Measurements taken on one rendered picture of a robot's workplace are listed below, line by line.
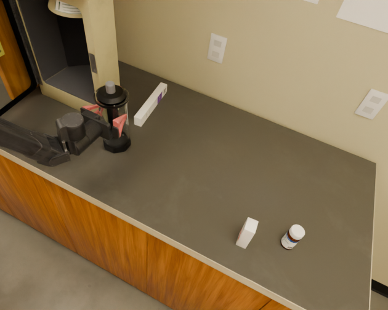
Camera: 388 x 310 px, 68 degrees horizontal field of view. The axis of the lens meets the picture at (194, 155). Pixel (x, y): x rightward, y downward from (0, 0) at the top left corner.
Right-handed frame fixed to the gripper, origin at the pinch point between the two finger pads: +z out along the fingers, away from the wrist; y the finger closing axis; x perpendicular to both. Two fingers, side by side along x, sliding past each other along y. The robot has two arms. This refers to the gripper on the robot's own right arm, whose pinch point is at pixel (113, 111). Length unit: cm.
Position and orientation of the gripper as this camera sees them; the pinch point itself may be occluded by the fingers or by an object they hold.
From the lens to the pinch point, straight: 100.6
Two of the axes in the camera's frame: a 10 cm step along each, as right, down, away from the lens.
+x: -1.2, 6.5, 7.5
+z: 4.3, -6.4, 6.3
